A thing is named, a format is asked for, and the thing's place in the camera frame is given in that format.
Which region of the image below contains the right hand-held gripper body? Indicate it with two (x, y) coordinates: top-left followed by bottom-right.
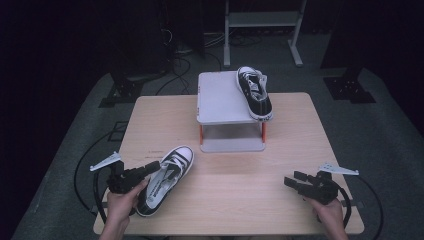
(301, 162), (360, 205)

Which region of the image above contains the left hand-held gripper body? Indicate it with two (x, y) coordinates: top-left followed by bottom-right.
(89, 151), (149, 195)

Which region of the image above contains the black and white canvas sneaker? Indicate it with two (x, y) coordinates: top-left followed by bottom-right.
(135, 145), (195, 218)
(236, 65), (274, 123)

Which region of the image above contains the white two-tier shoe rack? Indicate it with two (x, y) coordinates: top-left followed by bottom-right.
(195, 70), (268, 153)

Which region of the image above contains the person's left hand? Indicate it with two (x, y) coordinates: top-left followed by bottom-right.
(104, 180), (149, 228)

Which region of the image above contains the person's right hand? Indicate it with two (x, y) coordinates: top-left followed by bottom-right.
(306, 198), (346, 234)

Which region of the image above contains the black stand base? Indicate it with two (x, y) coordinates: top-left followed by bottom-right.
(323, 68), (377, 104)
(98, 71), (145, 108)

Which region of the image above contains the right hand-held gripper cable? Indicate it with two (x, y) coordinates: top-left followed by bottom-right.
(336, 174), (384, 240)

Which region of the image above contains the hand-held gripper cable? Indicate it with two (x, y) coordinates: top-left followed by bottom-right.
(93, 170), (113, 224)
(336, 174), (384, 240)

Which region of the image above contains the left hand-held gripper cable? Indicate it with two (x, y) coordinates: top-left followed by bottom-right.
(93, 170), (113, 224)

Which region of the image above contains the grey table bracket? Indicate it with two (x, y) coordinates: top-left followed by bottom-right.
(89, 201), (108, 216)
(341, 199), (365, 210)

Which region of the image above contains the black floor cable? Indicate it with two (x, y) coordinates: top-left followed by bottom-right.
(73, 129), (118, 214)

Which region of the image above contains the bundle of black floor cables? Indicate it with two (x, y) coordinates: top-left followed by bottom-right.
(154, 28), (223, 96)

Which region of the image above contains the white metal desk frame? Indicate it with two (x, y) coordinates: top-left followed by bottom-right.
(223, 0), (308, 68)

